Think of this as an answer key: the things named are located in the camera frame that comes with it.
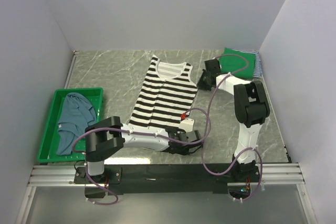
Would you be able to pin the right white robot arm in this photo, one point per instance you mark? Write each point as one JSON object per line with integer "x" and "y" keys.
{"x": 251, "y": 110}

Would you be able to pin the green garment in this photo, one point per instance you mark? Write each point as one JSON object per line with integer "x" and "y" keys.
{"x": 233, "y": 63}

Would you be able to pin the grey blue garment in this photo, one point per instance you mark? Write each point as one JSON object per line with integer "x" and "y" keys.
{"x": 76, "y": 115}

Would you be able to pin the black white striped garment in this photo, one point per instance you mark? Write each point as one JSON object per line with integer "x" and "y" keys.
{"x": 167, "y": 92}

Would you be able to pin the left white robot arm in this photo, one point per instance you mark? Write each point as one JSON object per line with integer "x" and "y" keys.
{"x": 105, "y": 138}

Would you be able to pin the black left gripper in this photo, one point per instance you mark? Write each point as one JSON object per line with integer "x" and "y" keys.
{"x": 185, "y": 152}

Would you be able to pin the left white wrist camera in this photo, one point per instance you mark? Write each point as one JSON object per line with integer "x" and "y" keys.
{"x": 186, "y": 123}

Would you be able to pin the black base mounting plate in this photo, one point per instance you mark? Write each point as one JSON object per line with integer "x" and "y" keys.
{"x": 171, "y": 178}

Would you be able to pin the blue white striped tank top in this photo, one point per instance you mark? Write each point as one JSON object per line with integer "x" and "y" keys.
{"x": 257, "y": 62}

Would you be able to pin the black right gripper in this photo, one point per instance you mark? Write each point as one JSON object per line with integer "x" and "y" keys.
{"x": 200, "y": 84}

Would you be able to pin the aluminium frame rail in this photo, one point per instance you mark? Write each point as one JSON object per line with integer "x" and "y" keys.
{"x": 63, "y": 176}

